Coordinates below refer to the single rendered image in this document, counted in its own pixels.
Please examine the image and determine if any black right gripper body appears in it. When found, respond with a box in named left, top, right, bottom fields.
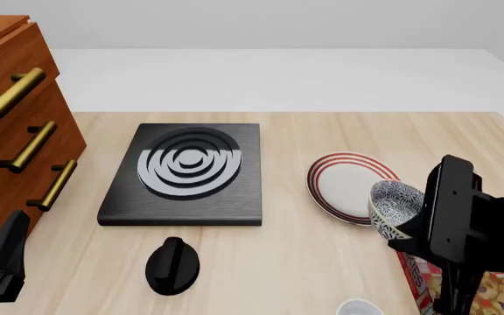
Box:
left=421, top=154, right=484, bottom=264

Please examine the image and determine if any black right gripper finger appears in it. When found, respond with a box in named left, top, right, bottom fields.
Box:
left=397, top=209, right=427, bottom=239
left=387, top=235, right=431, bottom=263

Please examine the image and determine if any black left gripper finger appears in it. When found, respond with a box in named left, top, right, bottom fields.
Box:
left=0, top=209, right=32, bottom=274

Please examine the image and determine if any patterned black and white bowl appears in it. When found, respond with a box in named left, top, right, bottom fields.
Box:
left=367, top=178, right=426, bottom=242

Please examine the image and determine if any white plate with red rings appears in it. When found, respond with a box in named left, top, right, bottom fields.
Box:
left=305, top=150, right=404, bottom=228

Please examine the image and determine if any flat black stove plate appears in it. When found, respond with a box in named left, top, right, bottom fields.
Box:
left=96, top=122, right=264, bottom=228

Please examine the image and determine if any printed red food box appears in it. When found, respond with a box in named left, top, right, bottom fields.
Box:
left=395, top=250, right=504, bottom=315

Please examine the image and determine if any small wooden cabinet drawer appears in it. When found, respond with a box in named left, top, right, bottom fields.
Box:
left=0, top=110, right=88, bottom=280

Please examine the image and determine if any medium wooden cabinet drawer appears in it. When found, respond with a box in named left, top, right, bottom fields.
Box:
left=0, top=76, right=78, bottom=224

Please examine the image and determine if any round black stove knob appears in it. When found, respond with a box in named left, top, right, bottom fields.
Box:
left=144, top=235, right=202, bottom=297

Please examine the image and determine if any large wooden cabinet drawer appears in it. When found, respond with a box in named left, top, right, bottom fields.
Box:
left=0, top=21, right=61, bottom=158

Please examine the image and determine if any short brass drawer handle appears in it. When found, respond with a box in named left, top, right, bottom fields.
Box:
left=25, top=158, right=79, bottom=213

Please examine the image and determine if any medium brass drawer handle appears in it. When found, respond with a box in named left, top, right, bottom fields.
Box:
left=0, top=120, right=59, bottom=175

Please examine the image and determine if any long brass drawer handle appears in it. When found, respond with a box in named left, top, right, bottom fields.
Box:
left=0, top=66, right=47, bottom=121

